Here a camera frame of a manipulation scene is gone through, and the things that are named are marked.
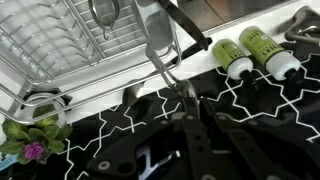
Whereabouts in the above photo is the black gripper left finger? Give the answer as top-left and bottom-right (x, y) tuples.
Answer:
(181, 97), (218, 180)

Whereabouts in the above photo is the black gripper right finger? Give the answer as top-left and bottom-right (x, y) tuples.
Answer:
(199, 97), (295, 180)

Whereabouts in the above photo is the silver metal spoon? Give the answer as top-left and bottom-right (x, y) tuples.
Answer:
(122, 81), (146, 108)

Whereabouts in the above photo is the short green soap bottle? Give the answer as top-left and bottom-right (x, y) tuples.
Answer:
(212, 38), (262, 92)

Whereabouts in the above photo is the tall green soap bottle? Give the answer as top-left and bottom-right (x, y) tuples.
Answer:
(238, 25), (305, 98)

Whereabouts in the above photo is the stainless steel sink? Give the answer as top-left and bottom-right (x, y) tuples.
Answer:
(176, 0), (293, 34)

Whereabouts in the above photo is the brushed steel kitchen faucet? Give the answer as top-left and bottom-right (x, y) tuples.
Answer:
(284, 5), (320, 47)

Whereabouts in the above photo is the clear glass jar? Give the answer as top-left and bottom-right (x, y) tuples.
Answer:
(22, 90), (68, 128)

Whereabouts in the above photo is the purple flowering potted plant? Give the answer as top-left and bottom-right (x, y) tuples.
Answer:
(0, 104), (74, 167)

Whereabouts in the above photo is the light blue plant pot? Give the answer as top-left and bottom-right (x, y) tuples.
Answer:
(0, 150), (18, 172)

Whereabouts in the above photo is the black handled utensil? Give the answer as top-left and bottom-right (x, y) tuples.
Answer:
(158, 0), (214, 65)

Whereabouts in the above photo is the steel wire dish rack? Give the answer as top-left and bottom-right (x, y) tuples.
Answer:
(0, 0), (184, 125)

